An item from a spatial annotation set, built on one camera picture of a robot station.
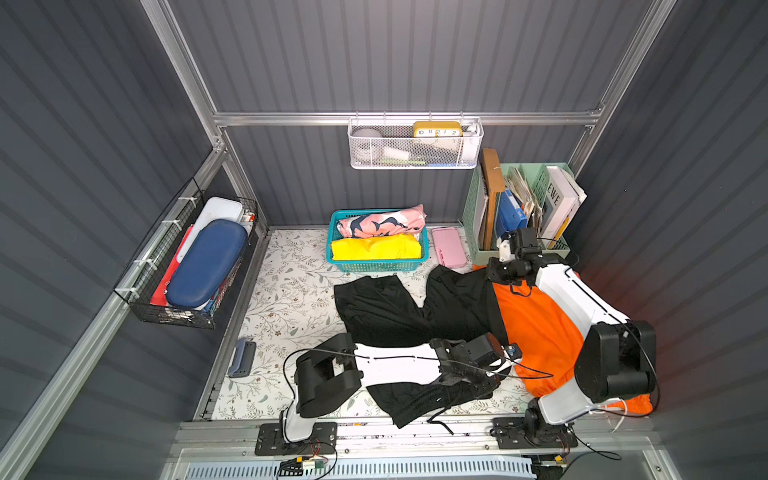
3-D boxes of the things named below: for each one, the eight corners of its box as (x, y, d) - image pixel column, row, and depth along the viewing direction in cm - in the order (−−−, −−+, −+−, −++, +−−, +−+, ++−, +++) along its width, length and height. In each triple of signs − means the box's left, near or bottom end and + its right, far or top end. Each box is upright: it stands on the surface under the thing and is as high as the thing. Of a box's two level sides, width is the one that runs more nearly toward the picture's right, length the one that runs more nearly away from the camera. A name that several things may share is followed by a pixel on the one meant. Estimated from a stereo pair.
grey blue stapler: (229, 378, 85) (221, 372, 82) (240, 344, 92) (234, 338, 88) (248, 377, 85) (241, 372, 82) (257, 344, 91) (252, 338, 88)
